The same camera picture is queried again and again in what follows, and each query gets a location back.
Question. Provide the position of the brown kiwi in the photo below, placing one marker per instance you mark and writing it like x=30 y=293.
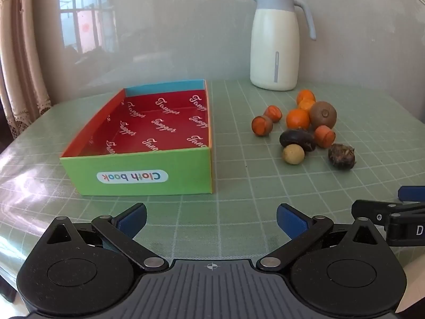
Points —
x=323 y=115

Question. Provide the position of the white thermos jug grey lid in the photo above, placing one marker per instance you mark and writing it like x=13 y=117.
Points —
x=274 y=46

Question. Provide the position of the orange tangerine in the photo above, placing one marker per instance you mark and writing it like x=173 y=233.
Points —
x=305 y=95
x=298 y=118
x=307 y=105

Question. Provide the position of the colourful cardboard box red inside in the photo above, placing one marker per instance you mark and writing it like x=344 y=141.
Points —
x=156 y=123

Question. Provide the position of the small yellow longan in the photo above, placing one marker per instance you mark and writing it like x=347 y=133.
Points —
x=293 y=154

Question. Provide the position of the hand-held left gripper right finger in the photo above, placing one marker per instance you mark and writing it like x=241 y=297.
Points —
x=292 y=221

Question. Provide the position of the carrot piece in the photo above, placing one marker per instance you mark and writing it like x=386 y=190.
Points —
x=262 y=125
x=274 y=113
x=324 y=136

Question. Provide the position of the beige lace curtain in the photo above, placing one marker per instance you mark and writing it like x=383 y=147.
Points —
x=20 y=73

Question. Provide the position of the dark purple round fruit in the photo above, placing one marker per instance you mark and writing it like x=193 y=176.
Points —
x=297 y=139

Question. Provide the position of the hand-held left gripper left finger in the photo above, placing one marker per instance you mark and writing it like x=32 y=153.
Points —
x=132 y=221

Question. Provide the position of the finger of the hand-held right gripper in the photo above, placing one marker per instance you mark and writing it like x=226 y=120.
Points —
x=372 y=210
x=411 y=193

